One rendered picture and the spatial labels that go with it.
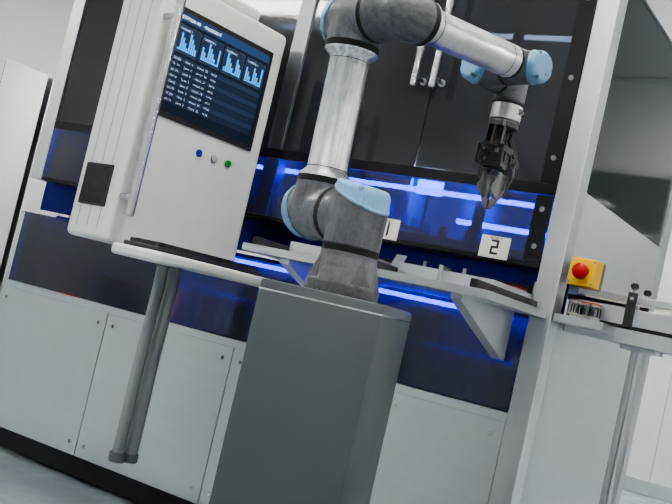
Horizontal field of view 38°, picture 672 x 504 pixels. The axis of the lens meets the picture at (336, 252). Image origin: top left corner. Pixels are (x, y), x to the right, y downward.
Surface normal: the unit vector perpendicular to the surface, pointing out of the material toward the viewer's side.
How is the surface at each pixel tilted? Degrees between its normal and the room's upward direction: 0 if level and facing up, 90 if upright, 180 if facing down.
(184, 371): 90
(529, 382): 90
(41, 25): 90
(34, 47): 90
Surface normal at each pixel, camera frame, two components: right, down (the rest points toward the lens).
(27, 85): 0.83, 0.16
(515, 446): -0.51, -0.17
